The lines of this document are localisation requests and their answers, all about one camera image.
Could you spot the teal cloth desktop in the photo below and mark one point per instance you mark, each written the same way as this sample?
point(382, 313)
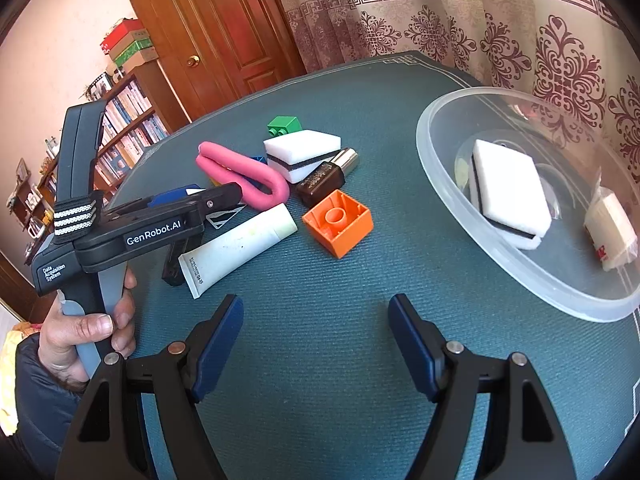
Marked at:
point(310, 340)

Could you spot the blue building block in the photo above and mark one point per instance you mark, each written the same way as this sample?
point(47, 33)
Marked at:
point(259, 159)

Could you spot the person's left forearm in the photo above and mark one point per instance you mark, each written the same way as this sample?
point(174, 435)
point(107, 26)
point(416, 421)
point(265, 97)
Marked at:
point(40, 410)

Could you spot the green building block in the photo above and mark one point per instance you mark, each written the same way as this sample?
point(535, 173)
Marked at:
point(285, 125)

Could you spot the white squeeze tube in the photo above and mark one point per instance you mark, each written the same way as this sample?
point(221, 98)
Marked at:
point(235, 250)

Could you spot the brown bottle with gold cap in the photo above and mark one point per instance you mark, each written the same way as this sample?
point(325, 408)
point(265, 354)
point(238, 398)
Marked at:
point(320, 180)

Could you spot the brown cardboard box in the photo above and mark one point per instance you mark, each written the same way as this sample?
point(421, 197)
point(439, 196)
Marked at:
point(142, 62)

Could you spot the white sponge with black stripe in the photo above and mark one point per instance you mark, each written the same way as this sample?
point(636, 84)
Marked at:
point(505, 180)
point(300, 147)

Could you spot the brass door knob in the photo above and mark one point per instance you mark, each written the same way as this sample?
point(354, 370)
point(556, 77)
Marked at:
point(193, 61)

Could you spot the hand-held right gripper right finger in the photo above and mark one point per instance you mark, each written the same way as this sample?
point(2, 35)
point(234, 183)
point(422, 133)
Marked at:
point(410, 335)

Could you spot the red box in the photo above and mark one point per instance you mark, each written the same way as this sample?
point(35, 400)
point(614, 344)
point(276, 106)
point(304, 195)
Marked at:
point(117, 32)

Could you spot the wooden bookshelf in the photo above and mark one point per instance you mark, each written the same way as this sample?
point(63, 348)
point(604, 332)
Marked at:
point(160, 90)

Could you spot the tan box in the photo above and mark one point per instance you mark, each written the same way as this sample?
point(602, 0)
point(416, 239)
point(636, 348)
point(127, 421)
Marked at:
point(137, 37)

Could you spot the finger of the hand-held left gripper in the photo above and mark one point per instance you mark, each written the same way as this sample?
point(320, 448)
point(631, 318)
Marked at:
point(175, 195)
point(220, 197)

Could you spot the rows of books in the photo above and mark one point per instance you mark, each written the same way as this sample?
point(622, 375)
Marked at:
point(130, 105)

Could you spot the clear plastic container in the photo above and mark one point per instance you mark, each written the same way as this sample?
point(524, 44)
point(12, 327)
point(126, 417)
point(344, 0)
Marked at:
point(550, 280)

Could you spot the orange building block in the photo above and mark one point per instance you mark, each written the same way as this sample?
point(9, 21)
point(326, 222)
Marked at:
point(350, 225)

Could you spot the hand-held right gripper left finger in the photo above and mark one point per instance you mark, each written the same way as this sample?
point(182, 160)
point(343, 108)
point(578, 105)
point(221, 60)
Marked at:
point(220, 340)

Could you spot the white wrapped packet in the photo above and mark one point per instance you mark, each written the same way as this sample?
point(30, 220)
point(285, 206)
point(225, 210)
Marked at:
point(612, 230)

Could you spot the green box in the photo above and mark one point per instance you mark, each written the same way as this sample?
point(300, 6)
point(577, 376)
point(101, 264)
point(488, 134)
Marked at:
point(132, 52)

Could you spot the patterned beige curtain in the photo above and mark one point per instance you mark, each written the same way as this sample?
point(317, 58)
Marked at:
point(450, 25)

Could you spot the brown wooden door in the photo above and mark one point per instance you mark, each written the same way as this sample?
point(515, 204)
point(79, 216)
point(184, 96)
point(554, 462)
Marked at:
point(225, 25)

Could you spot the person's left hand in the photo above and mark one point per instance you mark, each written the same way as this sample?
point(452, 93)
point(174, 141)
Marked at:
point(60, 345)

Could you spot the pink U-shaped foam piece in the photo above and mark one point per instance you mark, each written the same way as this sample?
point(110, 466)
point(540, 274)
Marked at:
point(265, 187)

